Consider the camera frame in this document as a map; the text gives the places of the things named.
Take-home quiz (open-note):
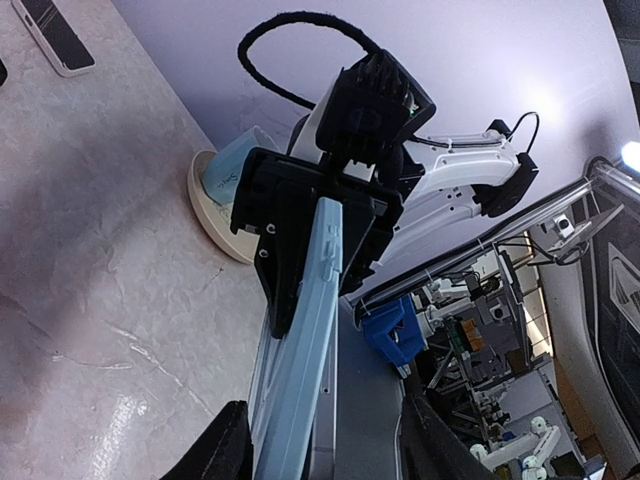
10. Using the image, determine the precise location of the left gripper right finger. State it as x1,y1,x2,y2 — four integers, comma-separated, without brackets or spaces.
402,395,495,480

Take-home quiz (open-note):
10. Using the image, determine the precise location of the dark phone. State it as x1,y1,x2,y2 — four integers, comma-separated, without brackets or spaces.
11,0,96,78
249,295,338,479

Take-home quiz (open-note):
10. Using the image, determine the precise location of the blue plastic part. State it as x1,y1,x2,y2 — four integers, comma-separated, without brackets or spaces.
362,295,426,367

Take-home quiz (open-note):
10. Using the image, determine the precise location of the light blue mug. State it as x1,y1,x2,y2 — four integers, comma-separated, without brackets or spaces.
202,126,278,205

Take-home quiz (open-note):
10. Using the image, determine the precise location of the beige plate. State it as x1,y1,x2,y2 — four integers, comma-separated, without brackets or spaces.
187,150,259,265

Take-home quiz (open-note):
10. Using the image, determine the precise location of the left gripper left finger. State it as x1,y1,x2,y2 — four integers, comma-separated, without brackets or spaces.
161,401,250,480

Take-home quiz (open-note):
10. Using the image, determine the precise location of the light blue phone case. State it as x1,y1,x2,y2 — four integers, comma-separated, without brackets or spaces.
249,198,343,479

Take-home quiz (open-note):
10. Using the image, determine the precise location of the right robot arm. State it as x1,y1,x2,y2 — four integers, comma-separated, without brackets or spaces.
231,120,538,339

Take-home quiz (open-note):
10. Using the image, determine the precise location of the black phone case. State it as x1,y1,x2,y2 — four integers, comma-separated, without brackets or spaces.
0,60,8,87

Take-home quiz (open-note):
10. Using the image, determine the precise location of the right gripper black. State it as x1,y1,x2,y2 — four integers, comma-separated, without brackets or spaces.
230,147,403,339

